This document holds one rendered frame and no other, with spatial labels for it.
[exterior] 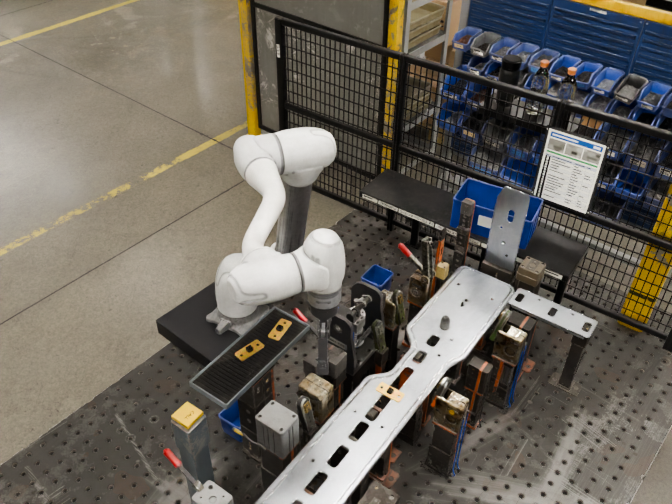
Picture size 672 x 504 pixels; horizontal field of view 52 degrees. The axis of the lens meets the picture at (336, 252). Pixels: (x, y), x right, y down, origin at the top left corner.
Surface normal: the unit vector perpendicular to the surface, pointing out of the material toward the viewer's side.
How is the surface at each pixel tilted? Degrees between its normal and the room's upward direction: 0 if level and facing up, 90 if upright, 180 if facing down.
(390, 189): 0
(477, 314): 0
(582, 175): 90
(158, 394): 0
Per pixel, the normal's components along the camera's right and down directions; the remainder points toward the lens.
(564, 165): -0.58, 0.52
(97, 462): 0.01, -0.77
